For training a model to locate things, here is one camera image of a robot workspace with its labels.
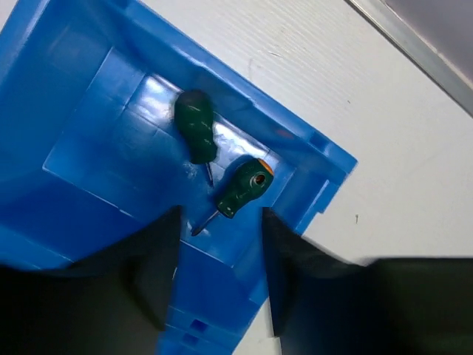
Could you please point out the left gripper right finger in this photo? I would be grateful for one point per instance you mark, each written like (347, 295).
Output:
(311, 291)

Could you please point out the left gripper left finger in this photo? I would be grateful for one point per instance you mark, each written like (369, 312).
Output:
(146, 260)

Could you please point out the stubby screwdriver orange cap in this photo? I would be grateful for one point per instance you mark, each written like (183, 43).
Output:
(249, 181)

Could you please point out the green stubby screwdriver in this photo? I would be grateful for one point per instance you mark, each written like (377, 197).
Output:
(193, 113)

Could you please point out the blue plastic bin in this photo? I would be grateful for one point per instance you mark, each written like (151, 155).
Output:
(90, 153)

